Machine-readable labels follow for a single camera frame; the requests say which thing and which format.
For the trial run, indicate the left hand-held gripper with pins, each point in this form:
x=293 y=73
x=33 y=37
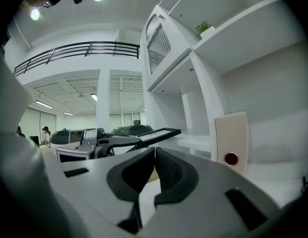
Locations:
x=74 y=155

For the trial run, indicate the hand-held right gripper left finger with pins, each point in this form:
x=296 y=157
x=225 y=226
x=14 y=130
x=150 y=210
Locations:
x=106 y=180

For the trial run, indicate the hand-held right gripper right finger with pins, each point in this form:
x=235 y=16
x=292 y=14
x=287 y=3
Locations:
x=205 y=207

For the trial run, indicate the white desk hutch shelving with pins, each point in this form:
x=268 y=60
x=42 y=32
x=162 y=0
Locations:
x=255 y=83

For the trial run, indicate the ceiling tube light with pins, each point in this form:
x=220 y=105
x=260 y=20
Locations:
x=68 y=113
x=93 y=97
x=43 y=104

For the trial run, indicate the beige file binder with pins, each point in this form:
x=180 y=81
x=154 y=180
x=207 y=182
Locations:
x=230 y=137

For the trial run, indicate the white glass cabinet door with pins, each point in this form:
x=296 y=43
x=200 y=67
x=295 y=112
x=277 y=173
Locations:
x=158 y=46

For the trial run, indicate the black balcony railing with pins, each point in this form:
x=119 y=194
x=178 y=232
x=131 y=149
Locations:
x=77 y=49

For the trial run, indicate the small potted green plant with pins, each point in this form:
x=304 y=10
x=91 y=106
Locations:
x=205 y=30

